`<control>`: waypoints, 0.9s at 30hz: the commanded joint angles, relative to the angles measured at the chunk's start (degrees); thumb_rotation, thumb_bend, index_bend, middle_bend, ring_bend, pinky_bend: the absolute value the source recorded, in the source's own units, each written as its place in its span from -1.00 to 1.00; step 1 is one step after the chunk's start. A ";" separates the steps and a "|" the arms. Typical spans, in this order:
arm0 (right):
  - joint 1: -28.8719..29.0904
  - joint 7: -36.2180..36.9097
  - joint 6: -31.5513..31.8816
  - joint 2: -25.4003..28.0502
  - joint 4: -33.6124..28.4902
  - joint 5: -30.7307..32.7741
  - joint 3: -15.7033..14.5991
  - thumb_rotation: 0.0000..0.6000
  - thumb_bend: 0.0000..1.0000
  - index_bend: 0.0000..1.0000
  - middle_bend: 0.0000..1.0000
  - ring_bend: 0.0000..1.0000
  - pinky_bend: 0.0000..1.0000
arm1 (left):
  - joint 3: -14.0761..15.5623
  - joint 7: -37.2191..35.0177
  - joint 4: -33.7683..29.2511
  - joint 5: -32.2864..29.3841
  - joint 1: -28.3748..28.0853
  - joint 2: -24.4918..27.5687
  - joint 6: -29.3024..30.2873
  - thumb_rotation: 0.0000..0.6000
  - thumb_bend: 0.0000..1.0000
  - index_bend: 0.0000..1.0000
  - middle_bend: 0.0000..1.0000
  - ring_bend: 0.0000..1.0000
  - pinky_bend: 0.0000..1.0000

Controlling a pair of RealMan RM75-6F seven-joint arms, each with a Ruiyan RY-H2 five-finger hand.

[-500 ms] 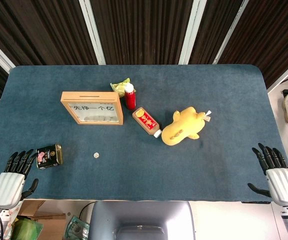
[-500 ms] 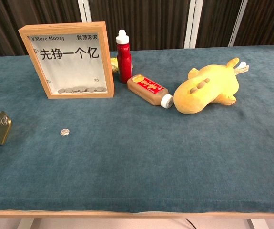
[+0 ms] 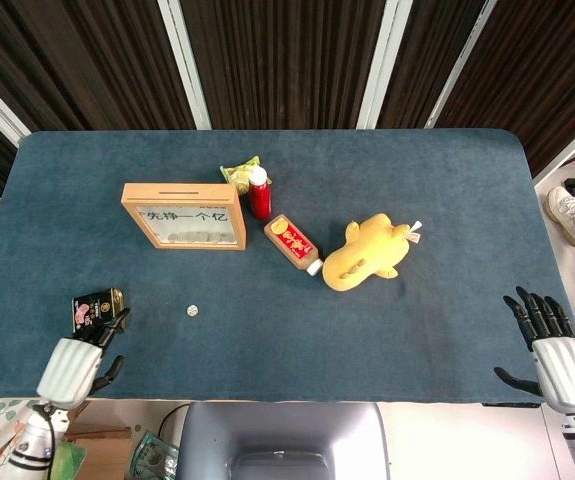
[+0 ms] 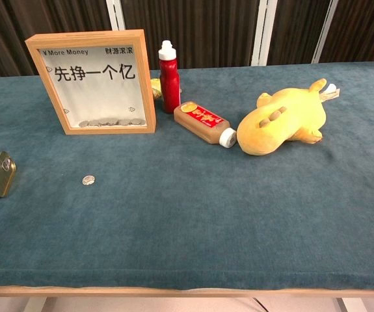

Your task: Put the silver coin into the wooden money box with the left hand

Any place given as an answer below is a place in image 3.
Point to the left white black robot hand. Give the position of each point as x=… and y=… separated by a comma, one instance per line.
x=74, y=367

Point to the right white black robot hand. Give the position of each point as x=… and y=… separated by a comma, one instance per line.
x=564, y=370

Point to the small silver coin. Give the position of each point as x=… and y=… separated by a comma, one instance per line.
x=192, y=310

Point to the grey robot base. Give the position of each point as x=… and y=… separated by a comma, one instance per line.
x=282, y=435

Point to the black snack box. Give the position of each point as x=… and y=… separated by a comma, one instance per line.
x=94, y=307

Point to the brown cardboard box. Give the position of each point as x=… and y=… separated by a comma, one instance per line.
x=102, y=450

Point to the green glossy bag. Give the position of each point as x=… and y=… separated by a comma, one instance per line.
x=67, y=462

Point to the green patterned packet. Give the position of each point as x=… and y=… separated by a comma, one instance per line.
x=154, y=457

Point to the white sneaker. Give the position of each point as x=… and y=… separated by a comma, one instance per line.
x=564, y=210

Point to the blue felt table mat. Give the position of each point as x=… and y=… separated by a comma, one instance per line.
x=292, y=340

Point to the yellow plush toy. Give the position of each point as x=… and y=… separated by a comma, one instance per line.
x=362, y=255

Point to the red juice bottle white cap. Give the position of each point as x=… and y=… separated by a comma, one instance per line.
x=260, y=200

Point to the brown bottle red label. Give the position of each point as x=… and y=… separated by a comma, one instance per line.
x=292, y=242

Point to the yellow green snack packet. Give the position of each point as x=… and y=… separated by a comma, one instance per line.
x=237, y=172

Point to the wooden framed coin box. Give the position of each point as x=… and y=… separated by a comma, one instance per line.
x=182, y=196

